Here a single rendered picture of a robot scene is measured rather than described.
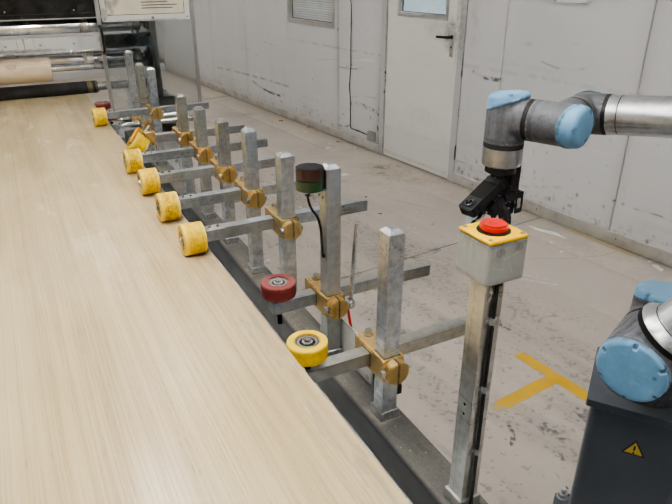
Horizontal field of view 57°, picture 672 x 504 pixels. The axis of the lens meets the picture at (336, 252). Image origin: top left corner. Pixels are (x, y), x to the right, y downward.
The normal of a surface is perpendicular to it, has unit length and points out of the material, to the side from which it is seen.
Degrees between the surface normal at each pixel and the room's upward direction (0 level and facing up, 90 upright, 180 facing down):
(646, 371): 94
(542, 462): 0
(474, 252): 90
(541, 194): 90
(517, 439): 0
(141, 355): 0
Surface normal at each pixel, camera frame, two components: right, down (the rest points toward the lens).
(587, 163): -0.84, 0.23
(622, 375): -0.67, 0.38
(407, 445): 0.00, -0.90
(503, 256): 0.46, 0.38
